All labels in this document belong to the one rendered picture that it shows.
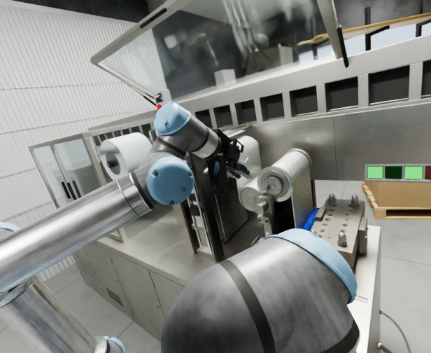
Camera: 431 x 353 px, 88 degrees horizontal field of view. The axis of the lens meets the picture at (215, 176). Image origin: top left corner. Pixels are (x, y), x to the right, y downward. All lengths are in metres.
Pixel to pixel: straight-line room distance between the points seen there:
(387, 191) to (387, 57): 2.13
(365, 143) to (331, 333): 0.90
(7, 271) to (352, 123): 1.11
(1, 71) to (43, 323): 3.16
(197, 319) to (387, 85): 1.07
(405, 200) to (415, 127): 2.08
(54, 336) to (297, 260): 0.56
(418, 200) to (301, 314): 2.91
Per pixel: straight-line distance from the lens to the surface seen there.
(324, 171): 1.18
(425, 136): 1.11
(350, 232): 1.01
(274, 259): 0.29
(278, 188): 0.88
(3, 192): 3.41
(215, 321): 0.27
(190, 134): 0.50
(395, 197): 3.10
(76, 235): 0.40
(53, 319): 0.68
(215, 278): 0.28
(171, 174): 0.35
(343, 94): 1.17
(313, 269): 0.30
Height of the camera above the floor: 1.58
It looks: 17 degrees down
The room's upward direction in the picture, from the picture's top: 13 degrees counter-clockwise
